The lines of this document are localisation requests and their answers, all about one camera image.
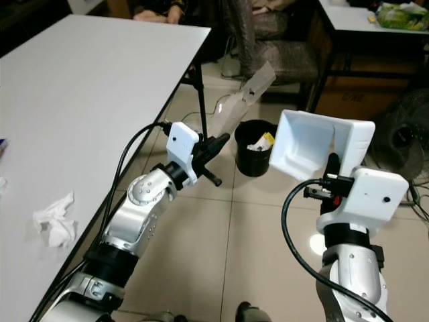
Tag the white foam tray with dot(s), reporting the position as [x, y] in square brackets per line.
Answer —
[308, 144]

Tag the clear plastic film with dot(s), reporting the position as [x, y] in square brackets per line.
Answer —
[244, 97]

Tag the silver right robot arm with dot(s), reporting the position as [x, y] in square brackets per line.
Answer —
[352, 268]

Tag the black rubbish bin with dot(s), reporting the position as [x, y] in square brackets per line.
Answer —
[251, 161]

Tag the yellow white trash piece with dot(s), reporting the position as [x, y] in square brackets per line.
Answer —
[261, 143]

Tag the person's hand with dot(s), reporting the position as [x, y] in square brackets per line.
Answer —
[157, 15]

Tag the seated person's hand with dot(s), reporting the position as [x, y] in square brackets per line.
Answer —
[271, 5]

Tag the black table leg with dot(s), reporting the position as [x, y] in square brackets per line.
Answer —
[201, 90]

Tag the brown cardboard box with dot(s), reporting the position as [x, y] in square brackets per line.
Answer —
[348, 97]

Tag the black floor fan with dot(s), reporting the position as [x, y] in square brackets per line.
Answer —
[399, 127]

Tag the crumpled white tissue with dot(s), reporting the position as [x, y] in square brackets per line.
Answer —
[57, 221]

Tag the brown padded chair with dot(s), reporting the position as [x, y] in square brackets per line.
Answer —
[268, 47]

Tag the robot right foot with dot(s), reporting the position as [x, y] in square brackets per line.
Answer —
[248, 312]

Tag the white side table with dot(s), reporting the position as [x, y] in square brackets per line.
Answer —
[348, 15]

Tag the green plastic bag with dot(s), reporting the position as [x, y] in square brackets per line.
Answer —
[402, 17]

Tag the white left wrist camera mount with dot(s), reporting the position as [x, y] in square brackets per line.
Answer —
[182, 144]

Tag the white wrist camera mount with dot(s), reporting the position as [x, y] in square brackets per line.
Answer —
[182, 144]
[375, 198]

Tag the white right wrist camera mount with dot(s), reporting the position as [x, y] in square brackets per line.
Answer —
[375, 198]

